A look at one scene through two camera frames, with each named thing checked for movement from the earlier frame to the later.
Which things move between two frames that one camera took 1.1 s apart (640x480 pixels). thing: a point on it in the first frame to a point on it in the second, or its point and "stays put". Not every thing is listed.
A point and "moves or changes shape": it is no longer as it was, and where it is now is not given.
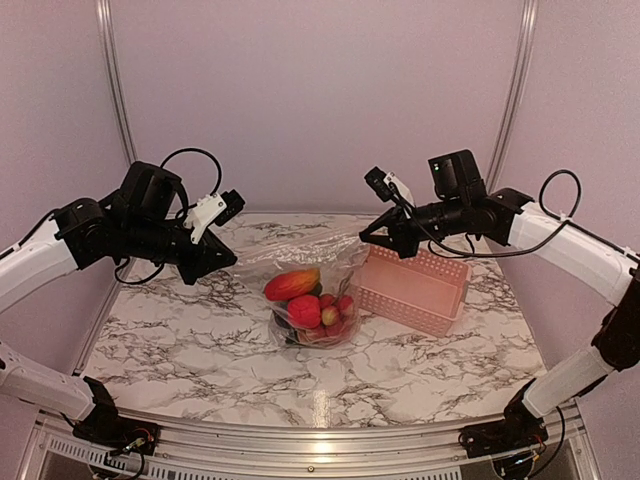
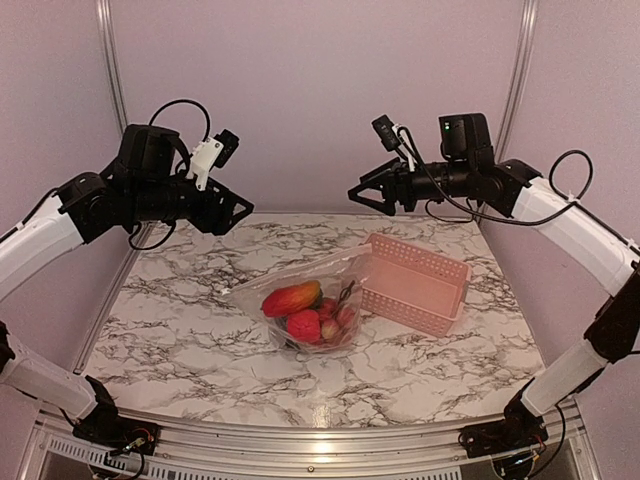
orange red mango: [291, 283] to [291, 298]
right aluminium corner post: [517, 95] stays put
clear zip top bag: [307, 282] moves or changes shape
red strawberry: [304, 311] to [304, 325]
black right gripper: [401, 239] to [397, 183]
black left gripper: [197, 266] to [219, 222]
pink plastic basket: [424, 291] stays put
